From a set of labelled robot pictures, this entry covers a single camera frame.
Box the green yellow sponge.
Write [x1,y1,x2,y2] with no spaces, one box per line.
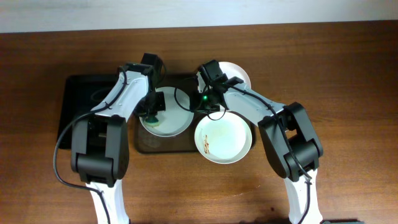
[144,115,160,127]

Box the white plate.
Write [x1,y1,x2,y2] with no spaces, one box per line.
[139,86,194,138]
[196,62,251,93]
[194,112,254,164]

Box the white plate bottom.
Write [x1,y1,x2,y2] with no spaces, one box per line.
[194,112,254,164]

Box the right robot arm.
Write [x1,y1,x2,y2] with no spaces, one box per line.
[191,60,323,223]

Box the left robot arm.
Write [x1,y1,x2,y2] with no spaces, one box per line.
[71,53,165,223]

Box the brown serving tray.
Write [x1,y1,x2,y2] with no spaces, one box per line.
[133,72,257,154]

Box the black rectangular tray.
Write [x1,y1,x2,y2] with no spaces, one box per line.
[57,75,118,150]

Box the white plate top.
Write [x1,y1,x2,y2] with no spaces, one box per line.
[196,62,251,93]

